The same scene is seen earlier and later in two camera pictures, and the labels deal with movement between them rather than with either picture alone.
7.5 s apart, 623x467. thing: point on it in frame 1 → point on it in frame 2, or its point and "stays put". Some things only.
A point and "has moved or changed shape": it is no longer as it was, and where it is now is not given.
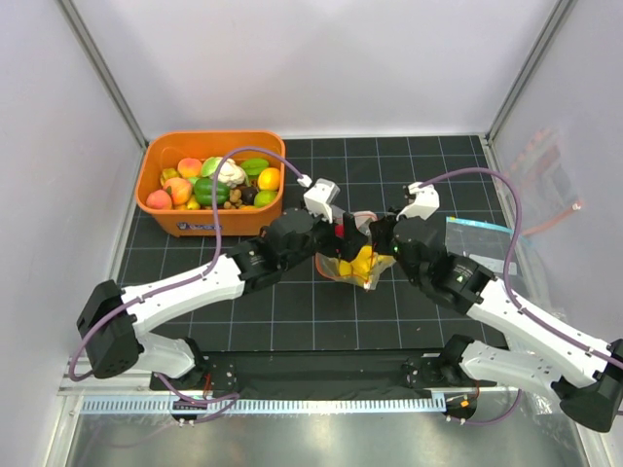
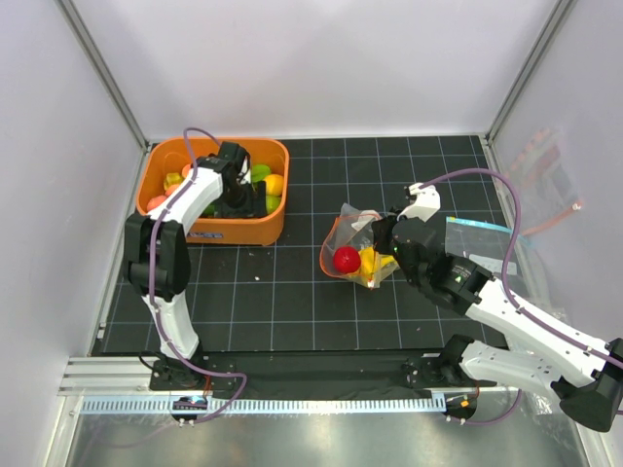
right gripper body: x=407 y=267 stays put
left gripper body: x=322 y=238 → x=238 y=203
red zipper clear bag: x=365 y=269 stays put
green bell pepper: x=203 y=192 has moved or changed shape
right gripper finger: x=382 y=232 stays put
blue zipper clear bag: x=486 y=244 stays put
